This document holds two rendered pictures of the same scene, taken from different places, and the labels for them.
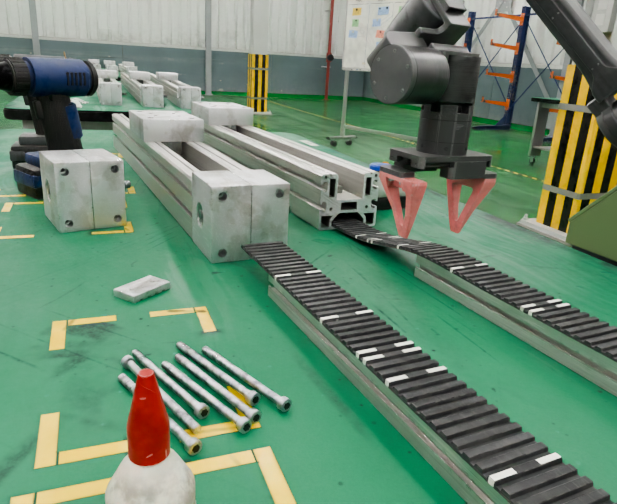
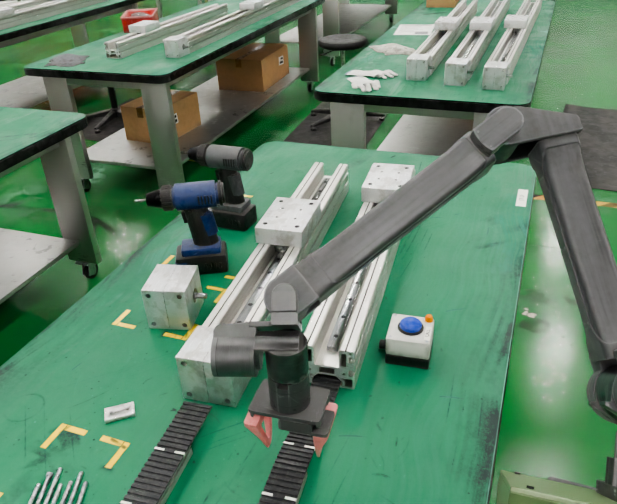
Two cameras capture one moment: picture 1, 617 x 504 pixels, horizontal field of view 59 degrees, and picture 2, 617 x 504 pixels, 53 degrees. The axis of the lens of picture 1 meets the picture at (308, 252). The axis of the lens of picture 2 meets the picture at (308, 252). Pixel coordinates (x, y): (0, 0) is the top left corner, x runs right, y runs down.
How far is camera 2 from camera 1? 0.84 m
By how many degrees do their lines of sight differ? 41
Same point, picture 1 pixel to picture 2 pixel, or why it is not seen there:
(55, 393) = (13, 480)
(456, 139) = (280, 403)
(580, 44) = (577, 292)
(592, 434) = not seen: outside the picture
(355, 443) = not seen: outside the picture
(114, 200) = (181, 314)
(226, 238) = (190, 387)
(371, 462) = not seen: outside the picture
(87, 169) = (161, 295)
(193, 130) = (293, 239)
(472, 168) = (297, 426)
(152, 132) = (262, 237)
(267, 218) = (216, 382)
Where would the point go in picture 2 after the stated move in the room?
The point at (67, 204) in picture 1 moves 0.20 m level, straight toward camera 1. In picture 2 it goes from (151, 313) to (93, 379)
